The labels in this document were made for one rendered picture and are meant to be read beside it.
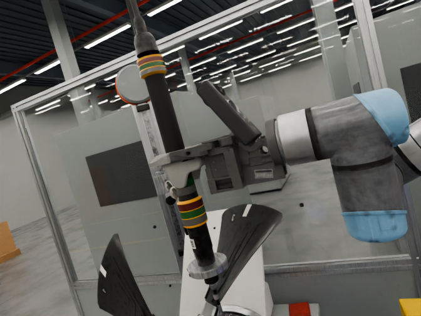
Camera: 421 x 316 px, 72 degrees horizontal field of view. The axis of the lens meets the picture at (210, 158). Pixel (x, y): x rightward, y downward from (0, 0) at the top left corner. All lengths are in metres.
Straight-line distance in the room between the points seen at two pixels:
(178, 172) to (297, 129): 0.19
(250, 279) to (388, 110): 0.62
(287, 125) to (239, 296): 0.59
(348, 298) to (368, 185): 0.99
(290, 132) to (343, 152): 0.07
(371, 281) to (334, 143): 0.98
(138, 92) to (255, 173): 0.83
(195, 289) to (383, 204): 0.65
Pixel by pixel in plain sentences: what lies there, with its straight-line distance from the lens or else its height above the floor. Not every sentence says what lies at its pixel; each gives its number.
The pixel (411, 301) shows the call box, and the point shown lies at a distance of 0.96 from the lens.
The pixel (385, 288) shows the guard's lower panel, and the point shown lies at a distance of 1.34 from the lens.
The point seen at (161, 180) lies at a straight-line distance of 1.06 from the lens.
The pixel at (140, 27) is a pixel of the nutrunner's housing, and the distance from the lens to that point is 0.51.
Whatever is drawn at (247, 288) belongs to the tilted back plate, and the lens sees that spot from 0.87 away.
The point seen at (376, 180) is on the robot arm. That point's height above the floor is 1.50.
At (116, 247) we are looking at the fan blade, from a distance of 0.78.
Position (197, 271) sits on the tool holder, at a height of 1.40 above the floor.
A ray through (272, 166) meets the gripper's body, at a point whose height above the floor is 1.54.
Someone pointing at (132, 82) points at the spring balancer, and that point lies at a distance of 1.20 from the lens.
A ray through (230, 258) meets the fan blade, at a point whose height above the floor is 1.35.
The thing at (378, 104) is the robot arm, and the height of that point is 1.59.
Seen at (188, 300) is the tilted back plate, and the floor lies 1.16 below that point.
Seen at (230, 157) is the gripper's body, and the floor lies 1.57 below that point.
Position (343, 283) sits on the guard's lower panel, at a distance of 1.33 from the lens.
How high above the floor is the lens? 1.61
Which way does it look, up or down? 5 degrees down
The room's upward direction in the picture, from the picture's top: 15 degrees counter-clockwise
